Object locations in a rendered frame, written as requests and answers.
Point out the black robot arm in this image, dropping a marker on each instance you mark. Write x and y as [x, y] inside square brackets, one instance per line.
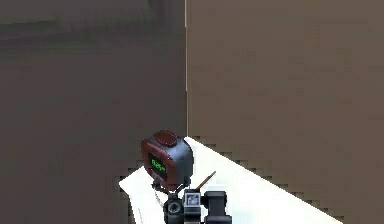
[216, 206]

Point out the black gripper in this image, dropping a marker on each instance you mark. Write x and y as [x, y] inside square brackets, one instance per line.
[173, 208]

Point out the brown pencil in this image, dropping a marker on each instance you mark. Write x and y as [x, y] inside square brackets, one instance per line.
[206, 180]

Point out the dark red grey alarm clock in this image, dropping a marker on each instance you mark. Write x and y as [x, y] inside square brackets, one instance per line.
[176, 160]

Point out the white table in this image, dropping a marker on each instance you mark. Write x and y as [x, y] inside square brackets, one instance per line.
[253, 200]

